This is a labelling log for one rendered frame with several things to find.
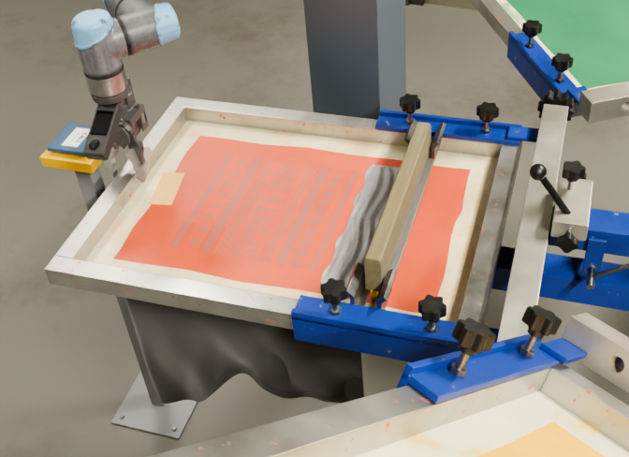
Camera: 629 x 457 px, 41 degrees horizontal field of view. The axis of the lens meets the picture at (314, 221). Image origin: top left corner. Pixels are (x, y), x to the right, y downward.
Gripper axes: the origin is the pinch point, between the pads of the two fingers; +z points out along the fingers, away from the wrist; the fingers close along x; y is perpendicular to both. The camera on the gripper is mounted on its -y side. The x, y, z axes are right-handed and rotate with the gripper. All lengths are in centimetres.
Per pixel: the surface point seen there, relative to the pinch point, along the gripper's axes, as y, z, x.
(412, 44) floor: 233, 98, -8
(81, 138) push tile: 11.9, 1.0, 17.7
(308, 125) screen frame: 25.4, 0.3, -31.3
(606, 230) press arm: -3, -6, -94
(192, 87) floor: 177, 98, 82
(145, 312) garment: -22.4, 14.3, -12.0
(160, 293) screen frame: -29.2, -0.1, -21.7
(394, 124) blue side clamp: 27, -2, -50
